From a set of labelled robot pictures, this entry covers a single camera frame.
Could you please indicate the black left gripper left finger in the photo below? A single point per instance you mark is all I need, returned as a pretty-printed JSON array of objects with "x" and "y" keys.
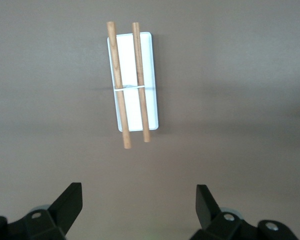
[{"x": 62, "y": 207}]

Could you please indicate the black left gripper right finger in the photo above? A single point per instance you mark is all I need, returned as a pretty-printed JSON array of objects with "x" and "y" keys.
[{"x": 205, "y": 207}]

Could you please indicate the white rack base tray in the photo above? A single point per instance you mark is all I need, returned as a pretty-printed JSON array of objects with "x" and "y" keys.
[{"x": 132, "y": 110}]

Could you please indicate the wooden rack rod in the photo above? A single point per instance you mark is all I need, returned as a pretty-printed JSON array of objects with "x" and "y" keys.
[
  {"x": 139, "y": 62},
  {"x": 116, "y": 62}
]

